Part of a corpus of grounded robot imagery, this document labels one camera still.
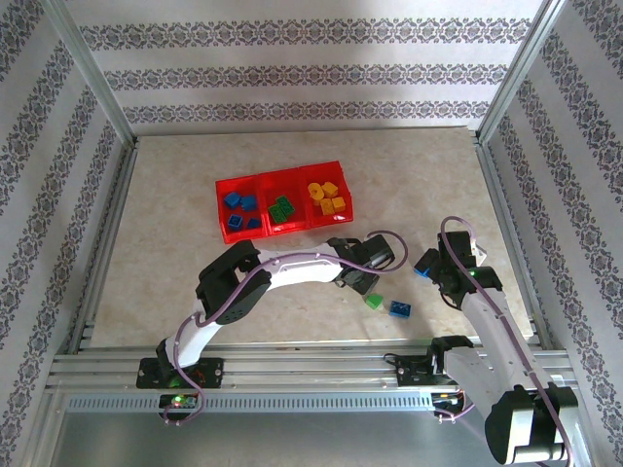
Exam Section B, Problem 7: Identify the aluminium frame post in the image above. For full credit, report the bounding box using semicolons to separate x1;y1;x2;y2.
41;0;140;147
472;0;569;146

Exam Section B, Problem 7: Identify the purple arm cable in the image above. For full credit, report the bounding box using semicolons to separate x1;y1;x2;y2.
163;229;410;429
436;215;575;467

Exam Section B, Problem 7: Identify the red plastic bin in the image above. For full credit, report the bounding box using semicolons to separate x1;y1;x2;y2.
257;166;312;233
300;160;356;229
215;173;270;246

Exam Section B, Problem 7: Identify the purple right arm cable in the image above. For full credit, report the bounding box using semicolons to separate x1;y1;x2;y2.
436;215;575;467

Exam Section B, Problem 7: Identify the grey slotted cable duct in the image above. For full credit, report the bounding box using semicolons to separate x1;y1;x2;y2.
64;391;435;414

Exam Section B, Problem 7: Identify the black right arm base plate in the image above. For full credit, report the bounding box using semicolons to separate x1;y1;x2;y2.
396;355;484;389

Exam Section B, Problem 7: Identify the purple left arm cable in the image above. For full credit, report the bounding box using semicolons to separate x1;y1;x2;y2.
163;229;410;429

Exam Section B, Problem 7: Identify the aluminium mounting rail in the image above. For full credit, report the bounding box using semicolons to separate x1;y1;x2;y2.
46;340;573;393

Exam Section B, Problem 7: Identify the aluminium side rail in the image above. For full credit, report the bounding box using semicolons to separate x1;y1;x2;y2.
67;138;142;354
474;135;556;351

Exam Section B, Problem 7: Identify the left controller board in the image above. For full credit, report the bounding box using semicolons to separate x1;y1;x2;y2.
159;393;199;410

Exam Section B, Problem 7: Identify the grey metal sheet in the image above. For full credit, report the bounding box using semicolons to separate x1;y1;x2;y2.
46;388;593;467

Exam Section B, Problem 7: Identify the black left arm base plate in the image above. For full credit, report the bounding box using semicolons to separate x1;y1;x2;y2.
136;358;226;390

